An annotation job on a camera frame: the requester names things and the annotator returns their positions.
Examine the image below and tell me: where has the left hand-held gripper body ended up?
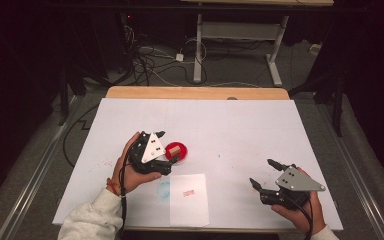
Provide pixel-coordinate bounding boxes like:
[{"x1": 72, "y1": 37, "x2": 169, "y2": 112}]
[{"x1": 128, "y1": 130, "x2": 173, "y2": 177}]

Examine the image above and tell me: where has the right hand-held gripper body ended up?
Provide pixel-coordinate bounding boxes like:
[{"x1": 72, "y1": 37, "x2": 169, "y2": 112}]
[{"x1": 259, "y1": 165, "x2": 327, "y2": 211}]

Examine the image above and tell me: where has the round red ink pad dish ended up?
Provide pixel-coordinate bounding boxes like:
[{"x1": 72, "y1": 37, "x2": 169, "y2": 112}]
[{"x1": 164, "y1": 141, "x2": 188, "y2": 164}]

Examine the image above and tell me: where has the person's left hand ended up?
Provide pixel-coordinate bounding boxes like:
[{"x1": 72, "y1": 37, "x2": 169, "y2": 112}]
[{"x1": 111, "y1": 131, "x2": 163, "y2": 196}]

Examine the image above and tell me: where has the person's right hand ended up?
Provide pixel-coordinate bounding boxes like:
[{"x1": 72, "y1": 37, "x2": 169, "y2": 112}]
[{"x1": 271, "y1": 191, "x2": 326, "y2": 234}]

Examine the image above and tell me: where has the white paper sheet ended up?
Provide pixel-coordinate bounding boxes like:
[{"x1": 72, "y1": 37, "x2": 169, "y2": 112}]
[{"x1": 169, "y1": 173, "x2": 211, "y2": 228}]

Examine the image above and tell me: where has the wooden table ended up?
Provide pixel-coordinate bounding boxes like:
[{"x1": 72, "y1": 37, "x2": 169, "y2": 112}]
[{"x1": 105, "y1": 85, "x2": 291, "y2": 101}]

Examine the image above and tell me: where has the white board table cover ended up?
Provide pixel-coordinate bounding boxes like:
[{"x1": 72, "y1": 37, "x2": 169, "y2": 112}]
[{"x1": 52, "y1": 97, "x2": 344, "y2": 232}]

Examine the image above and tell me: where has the black metal stand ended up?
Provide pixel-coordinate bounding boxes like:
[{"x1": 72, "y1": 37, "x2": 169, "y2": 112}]
[
  {"x1": 289, "y1": 63, "x2": 346, "y2": 138},
  {"x1": 58, "y1": 63, "x2": 91, "y2": 127}
]

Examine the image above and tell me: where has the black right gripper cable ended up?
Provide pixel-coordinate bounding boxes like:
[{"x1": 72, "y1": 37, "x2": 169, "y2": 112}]
[{"x1": 281, "y1": 193, "x2": 315, "y2": 240}]

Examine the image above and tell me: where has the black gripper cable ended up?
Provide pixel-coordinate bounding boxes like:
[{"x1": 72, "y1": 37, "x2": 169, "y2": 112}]
[
  {"x1": 281, "y1": 193, "x2": 315, "y2": 240},
  {"x1": 118, "y1": 146, "x2": 130, "y2": 239}
]

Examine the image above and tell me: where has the red wrist bracelet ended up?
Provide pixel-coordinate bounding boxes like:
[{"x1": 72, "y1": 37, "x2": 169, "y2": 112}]
[{"x1": 105, "y1": 178, "x2": 121, "y2": 198}]

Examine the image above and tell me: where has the metal floor rail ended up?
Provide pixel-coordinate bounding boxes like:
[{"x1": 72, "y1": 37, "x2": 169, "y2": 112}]
[
  {"x1": 0, "y1": 96, "x2": 81, "y2": 240},
  {"x1": 316, "y1": 103, "x2": 384, "y2": 240}
]

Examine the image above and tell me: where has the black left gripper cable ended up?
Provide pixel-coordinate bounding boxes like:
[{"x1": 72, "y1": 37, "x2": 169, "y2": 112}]
[{"x1": 118, "y1": 146, "x2": 130, "y2": 239}]

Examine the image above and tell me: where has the tangle of floor cables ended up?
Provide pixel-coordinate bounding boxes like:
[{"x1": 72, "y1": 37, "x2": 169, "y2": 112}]
[{"x1": 119, "y1": 13, "x2": 264, "y2": 88}]

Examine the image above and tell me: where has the black floor cable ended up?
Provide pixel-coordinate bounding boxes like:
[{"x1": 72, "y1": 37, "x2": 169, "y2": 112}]
[{"x1": 62, "y1": 103, "x2": 101, "y2": 168}]

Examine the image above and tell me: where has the white frame desk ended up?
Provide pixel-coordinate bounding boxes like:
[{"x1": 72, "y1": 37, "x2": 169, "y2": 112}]
[{"x1": 179, "y1": 0, "x2": 335, "y2": 88}]

